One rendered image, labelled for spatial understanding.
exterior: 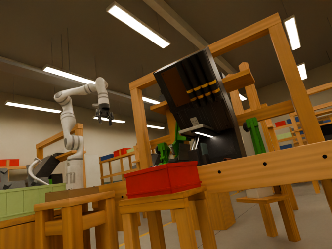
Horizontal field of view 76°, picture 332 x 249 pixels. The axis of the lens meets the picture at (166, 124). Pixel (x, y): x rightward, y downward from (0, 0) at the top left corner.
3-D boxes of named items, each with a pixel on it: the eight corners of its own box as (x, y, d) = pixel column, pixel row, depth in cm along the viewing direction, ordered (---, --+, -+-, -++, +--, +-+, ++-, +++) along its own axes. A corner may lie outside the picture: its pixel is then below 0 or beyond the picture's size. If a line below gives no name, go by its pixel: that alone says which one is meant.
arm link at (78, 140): (80, 137, 142) (80, 163, 138) (64, 137, 136) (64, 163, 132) (85, 134, 135) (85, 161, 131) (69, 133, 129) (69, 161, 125)
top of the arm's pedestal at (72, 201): (69, 206, 104) (69, 198, 105) (33, 211, 119) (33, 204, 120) (115, 196, 132) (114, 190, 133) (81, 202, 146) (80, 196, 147)
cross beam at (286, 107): (295, 110, 154) (291, 99, 156) (150, 149, 214) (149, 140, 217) (295, 111, 158) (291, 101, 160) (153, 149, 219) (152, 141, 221)
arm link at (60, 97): (86, 79, 154) (92, 87, 161) (53, 92, 155) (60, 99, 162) (86, 88, 149) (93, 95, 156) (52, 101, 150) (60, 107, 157)
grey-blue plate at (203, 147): (206, 165, 125) (201, 142, 129) (203, 166, 126) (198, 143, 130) (212, 165, 133) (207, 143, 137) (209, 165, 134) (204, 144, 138)
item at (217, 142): (242, 160, 140) (229, 111, 148) (200, 168, 154) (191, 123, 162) (247, 159, 155) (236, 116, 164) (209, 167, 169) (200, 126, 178)
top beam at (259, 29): (281, 21, 159) (277, 12, 161) (129, 90, 229) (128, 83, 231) (282, 27, 166) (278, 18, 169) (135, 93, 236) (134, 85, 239)
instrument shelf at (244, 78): (250, 72, 154) (248, 67, 155) (150, 110, 195) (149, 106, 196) (255, 83, 175) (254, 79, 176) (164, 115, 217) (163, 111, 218)
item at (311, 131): (327, 148, 134) (280, 21, 159) (142, 182, 203) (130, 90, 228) (325, 148, 142) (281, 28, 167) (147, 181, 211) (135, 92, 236)
